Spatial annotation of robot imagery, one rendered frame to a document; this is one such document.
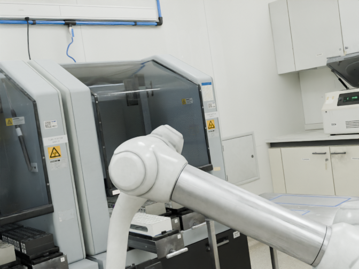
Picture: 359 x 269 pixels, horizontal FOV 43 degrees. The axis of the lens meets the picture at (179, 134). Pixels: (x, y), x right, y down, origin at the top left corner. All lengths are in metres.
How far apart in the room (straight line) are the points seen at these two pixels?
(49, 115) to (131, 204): 0.67
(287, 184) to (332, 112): 0.83
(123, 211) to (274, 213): 0.47
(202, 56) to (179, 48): 0.24
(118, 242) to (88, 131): 0.70
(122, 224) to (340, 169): 2.83
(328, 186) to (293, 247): 2.98
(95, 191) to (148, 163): 0.92
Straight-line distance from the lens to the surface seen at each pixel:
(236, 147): 4.06
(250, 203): 1.09
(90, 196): 1.95
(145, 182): 1.06
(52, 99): 1.89
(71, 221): 1.92
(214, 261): 2.05
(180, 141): 1.27
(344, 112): 3.87
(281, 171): 4.32
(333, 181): 4.03
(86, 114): 1.94
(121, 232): 1.37
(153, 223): 1.81
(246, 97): 4.20
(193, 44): 3.85
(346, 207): 1.30
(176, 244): 1.84
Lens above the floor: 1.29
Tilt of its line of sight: 3 degrees down
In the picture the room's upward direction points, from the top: 8 degrees counter-clockwise
